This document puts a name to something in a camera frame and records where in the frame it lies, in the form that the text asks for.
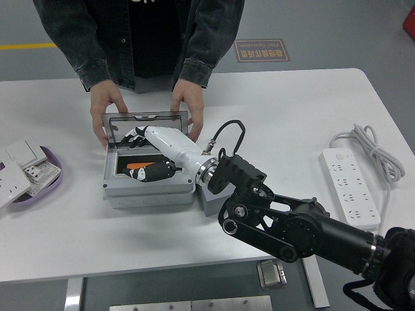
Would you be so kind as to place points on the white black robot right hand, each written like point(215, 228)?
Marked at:
point(172, 142)

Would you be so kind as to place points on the person's right hand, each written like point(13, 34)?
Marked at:
point(100, 103)

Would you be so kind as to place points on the person's left hand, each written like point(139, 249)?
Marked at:
point(193, 100)

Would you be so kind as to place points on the transparent hinged box lid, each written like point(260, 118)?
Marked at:
point(123, 124)

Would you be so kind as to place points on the orange cylinder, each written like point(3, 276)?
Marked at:
point(136, 165)

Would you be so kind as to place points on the grey electrical enclosure box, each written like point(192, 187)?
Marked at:
point(146, 194)

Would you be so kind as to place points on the grey cube with round hole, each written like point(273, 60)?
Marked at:
point(210, 204)

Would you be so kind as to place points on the person's left forearm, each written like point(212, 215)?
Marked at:
point(207, 48)

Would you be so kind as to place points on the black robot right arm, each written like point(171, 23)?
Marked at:
point(308, 233)

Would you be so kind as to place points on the person's right forearm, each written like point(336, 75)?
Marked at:
point(78, 48)

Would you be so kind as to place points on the person's torso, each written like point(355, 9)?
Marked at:
point(152, 39)

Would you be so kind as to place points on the brown floor sign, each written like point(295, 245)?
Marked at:
point(262, 50)

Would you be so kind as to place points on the purple oval tray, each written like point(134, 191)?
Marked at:
point(55, 183)

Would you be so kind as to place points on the white socket module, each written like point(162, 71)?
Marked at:
point(40, 175)

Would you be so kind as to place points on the yellow floor tape line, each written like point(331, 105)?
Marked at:
point(26, 46)

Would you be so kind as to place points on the large white socket panel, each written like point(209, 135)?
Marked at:
point(11, 184)

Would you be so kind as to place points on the silver metal block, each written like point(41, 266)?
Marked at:
point(270, 277)

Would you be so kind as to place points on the white table leg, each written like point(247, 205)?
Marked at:
point(74, 294)
point(317, 285)

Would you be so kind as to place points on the red object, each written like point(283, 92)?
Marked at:
point(410, 21)

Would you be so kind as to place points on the white switch plate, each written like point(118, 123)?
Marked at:
point(22, 152)

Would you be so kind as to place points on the metal base plate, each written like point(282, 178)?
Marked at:
point(191, 305)

